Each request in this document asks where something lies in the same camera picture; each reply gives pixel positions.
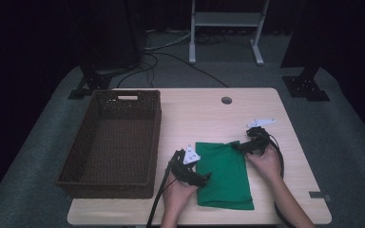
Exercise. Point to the black floor stand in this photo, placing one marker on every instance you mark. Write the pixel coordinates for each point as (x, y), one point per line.
(92, 84)
(304, 87)

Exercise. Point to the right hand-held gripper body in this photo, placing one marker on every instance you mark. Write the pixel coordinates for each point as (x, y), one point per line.
(261, 142)

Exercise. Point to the brown wicker basket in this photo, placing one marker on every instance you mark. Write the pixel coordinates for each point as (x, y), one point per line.
(123, 104)

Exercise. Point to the person's left hand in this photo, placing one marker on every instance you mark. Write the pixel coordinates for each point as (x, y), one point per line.
(177, 193)

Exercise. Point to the grey table grommet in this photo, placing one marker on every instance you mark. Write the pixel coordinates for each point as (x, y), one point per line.
(226, 100)

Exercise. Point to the white metal stand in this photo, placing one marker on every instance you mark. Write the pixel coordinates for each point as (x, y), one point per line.
(226, 19)

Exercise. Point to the person's right hand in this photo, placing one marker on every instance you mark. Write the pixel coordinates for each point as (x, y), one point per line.
(267, 166)

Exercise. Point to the green t-shirt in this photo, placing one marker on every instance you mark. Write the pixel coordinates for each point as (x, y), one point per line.
(225, 177)

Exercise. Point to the grey tape strip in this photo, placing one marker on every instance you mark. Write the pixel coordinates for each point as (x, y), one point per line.
(318, 194)

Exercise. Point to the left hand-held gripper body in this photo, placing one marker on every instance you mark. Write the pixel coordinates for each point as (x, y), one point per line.
(183, 171)

